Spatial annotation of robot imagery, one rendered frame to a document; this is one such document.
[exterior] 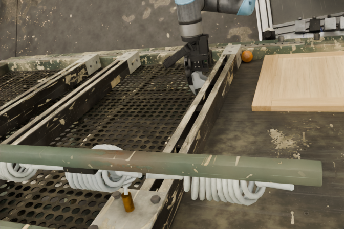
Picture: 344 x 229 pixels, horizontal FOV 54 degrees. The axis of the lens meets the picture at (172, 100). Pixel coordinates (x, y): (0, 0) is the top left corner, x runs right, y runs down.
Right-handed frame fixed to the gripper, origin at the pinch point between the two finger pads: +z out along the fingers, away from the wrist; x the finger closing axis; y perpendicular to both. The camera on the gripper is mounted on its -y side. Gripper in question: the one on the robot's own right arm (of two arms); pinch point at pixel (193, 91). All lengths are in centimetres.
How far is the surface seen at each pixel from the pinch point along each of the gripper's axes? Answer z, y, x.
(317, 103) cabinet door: 0.3, 39.5, -9.2
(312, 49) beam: -1, 39, 38
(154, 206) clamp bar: -9, 12, -66
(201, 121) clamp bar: -5.0, 11.0, -30.4
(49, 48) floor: 16, -173, 136
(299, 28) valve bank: -5, 35, 57
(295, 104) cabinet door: 0.3, 33.6, -9.9
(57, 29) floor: 2, -167, 145
